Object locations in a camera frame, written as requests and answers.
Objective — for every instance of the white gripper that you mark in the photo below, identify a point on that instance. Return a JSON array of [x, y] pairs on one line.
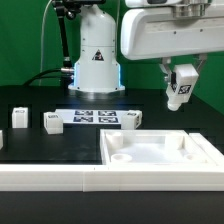
[[155, 33]]

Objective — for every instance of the white sheet with tags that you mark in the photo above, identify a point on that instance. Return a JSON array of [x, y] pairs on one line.
[[81, 116]]

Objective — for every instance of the white square tabletop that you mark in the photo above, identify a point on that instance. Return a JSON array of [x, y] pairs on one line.
[[151, 147]]

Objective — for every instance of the white U-shaped obstacle fence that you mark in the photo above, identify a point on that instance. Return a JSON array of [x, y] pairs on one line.
[[118, 177]]

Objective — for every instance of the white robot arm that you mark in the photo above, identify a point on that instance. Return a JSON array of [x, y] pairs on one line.
[[97, 70]]

